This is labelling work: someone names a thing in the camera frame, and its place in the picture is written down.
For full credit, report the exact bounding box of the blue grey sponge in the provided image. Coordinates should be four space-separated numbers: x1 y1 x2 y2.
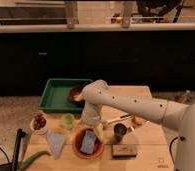
80 130 97 154

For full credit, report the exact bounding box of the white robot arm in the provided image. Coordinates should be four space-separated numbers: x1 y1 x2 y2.
81 80 195 171

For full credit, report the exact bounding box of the red orange bowl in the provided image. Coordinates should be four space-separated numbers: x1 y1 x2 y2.
72 128 104 159

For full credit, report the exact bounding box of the white bowl with red fruit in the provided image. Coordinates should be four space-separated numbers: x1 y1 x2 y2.
30 113 48 135

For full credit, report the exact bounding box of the metal cup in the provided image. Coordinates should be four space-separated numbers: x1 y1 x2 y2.
114 123 127 142

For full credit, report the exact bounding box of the brown rectangular block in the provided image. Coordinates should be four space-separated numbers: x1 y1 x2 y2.
112 144 137 158

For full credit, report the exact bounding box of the green plastic cup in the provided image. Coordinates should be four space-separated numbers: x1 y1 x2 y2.
61 113 75 129

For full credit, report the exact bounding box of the red yellow apple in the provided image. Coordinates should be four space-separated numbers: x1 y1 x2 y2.
132 116 145 125

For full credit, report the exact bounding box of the green plastic tray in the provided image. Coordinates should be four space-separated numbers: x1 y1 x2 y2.
39 78 92 113

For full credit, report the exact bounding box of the green cucumber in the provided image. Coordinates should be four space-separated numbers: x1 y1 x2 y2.
19 151 51 171

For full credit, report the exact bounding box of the black stand pole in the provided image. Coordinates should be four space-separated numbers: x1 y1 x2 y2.
11 129 26 171

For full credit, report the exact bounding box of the black cable right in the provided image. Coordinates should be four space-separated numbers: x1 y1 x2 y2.
168 135 185 164

